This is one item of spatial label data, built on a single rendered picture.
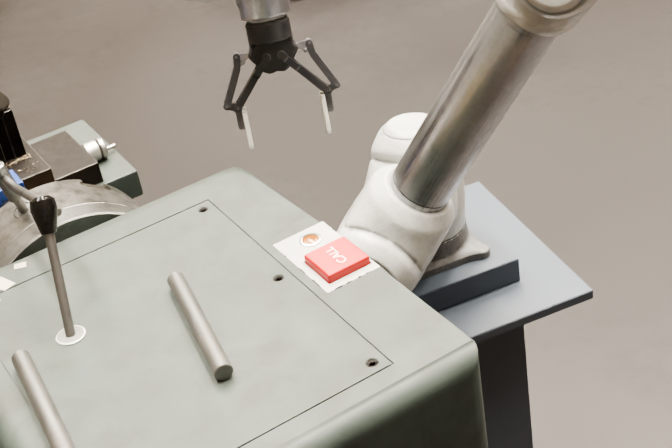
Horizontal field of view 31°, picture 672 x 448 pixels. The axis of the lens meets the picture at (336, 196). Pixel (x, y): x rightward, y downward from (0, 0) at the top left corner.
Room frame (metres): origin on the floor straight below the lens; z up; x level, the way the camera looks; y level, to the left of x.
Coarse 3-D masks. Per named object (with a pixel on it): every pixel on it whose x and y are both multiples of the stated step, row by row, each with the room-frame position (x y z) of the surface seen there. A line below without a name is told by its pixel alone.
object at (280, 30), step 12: (252, 24) 1.84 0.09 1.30; (264, 24) 1.83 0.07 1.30; (276, 24) 1.83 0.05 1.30; (288, 24) 1.85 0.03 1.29; (252, 36) 1.84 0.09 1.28; (264, 36) 1.82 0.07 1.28; (276, 36) 1.82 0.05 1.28; (288, 36) 1.84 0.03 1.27; (252, 48) 1.84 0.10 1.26; (264, 48) 1.84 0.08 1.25; (276, 48) 1.84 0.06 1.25; (288, 48) 1.84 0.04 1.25; (252, 60) 1.84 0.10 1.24; (276, 60) 1.84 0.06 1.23; (264, 72) 1.83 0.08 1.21
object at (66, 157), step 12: (60, 132) 2.22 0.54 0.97; (36, 144) 2.19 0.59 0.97; (48, 144) 2.18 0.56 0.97; (60, 144) 2.17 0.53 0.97; (72, 144) 2.16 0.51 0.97; (48, 156) 2.13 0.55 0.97; (60, 156) 2.12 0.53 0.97; (72, 156) 2.11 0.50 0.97; (84, 156) 2.10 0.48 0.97; (60, 168) 2.07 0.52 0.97; (72, 168) 2.06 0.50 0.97; (84, 168) 2.05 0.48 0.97; (96, 168) 2.06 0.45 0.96; (60, 180) 2.03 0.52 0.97; (84, 180) 2.05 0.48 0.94; (96, 180) 2.06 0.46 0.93
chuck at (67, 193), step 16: (48, 192) 1.52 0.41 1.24; (64, 192) 1.52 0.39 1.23; (80, 192) 1.52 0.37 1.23; (96, 192) 1.53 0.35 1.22; (112, 192) 1.55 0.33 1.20; (0, 208) 1.51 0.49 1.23; (16, 208) 1.50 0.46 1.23; (64, 208) 1.47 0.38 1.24; (0, 224) 1.48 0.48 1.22; (16, 224) 1.46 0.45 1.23; (0, 240) 1.44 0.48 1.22
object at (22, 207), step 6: (0, 162) 1.48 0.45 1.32; (0, 168) 1.47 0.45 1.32; (6, 168) 1.48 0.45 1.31; (0, 174) 1.47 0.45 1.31; (6, 174) 1.47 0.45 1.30; (0, 180) 1.47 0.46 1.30; (0, 186) 1.47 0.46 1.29; (6, 186) 1.47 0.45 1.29; (6, 192) 1.47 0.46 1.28; (12, 192) 1.47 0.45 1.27; (12, 198) 1.47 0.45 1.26; (18, 198) 1.47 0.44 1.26; (18, 204) 1.48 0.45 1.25; (24, 204) 1.48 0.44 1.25; (18, 210) 1.48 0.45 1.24; (24, 210) 1.48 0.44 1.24
